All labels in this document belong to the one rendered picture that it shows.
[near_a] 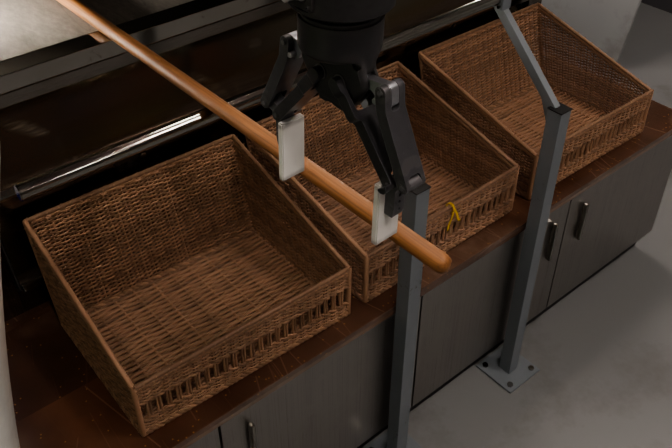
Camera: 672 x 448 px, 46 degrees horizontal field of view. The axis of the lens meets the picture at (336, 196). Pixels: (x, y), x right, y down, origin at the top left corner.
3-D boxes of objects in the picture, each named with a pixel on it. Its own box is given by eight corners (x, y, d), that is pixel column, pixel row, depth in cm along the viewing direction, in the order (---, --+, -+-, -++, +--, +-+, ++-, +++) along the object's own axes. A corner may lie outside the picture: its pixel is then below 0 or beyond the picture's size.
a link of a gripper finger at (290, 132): (282, 125, 79) (277, 122, 80) (283, 182, 84) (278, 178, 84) (304, 114, 81) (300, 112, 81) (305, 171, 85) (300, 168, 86)
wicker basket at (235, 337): (44, 307, 191) (15, 218, 174) (241, 214, 219) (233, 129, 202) (141, 443, 161) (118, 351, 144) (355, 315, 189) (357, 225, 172)
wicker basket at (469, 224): (245, 211, 220) (238, 126, 203) (393, 136, 249) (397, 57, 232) (364, 308, 191) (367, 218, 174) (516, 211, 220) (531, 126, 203)
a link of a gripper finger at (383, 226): (396, 170, 74) (402, 174, 73) (391, 229, 78) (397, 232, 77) (373, 183, 72) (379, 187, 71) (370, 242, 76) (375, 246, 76)
